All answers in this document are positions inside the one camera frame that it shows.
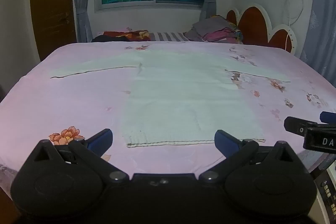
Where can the pale green knitted sweater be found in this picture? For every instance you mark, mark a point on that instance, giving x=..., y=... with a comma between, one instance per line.
x=183, y=98

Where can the grey folded cloth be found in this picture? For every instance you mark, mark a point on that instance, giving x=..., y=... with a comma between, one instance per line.
x=207, y=24

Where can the red floral cloth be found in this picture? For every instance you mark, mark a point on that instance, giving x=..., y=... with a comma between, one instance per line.
x=131, y=34

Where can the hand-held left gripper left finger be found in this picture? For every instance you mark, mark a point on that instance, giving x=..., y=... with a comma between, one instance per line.
x=101, y=139

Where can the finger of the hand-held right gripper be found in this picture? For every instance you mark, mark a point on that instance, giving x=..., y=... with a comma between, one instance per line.
x=300, y=125
x=328, y=118

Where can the pink floral bed sheet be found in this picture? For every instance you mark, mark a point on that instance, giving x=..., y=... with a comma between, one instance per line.
x=78, y=98

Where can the blue patterned curtain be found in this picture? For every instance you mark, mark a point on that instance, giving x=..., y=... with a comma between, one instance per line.
x=323, y=16

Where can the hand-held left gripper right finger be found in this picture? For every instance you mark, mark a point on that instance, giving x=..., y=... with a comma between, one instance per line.
x=226, y=141

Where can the dark cloth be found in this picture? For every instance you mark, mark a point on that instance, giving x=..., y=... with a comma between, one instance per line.
x=105, y=39

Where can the pink folded clothes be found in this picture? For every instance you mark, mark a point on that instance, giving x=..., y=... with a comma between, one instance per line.
x=223, y=35

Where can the brown and white headboard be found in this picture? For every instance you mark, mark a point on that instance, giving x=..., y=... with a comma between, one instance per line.
x=253, y=22

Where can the grey striped sheet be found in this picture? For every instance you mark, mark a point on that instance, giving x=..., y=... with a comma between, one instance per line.
x=168, y=36

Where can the white appliance with buttons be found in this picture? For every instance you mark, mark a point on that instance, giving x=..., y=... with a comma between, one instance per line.
x=328, y=192

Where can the brown wooden door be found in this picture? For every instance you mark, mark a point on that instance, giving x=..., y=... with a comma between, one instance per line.
x=52, y=3

